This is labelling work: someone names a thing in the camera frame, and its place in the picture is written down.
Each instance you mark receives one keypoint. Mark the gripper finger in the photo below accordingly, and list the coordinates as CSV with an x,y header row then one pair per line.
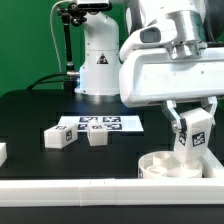
x,y
210,104
169,110

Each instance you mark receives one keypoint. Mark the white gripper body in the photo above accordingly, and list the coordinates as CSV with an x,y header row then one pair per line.
x,y
149,77

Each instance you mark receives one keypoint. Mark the white round stool seat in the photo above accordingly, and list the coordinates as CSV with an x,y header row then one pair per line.
x,y
166,164

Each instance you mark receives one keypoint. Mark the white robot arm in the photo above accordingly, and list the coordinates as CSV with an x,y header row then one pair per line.
x,y
170,56

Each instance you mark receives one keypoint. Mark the white sheet with markers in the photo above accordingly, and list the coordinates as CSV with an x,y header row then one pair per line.
x,y
112,123

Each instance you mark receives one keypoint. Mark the white block at left edge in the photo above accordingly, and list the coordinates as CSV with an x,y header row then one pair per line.
x,y
3,153

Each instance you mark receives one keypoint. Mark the white obstacle wall frame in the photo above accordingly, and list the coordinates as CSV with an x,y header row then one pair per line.
x,y
94,192

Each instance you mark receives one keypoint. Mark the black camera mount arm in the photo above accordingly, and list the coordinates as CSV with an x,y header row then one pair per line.
x,y
70,15

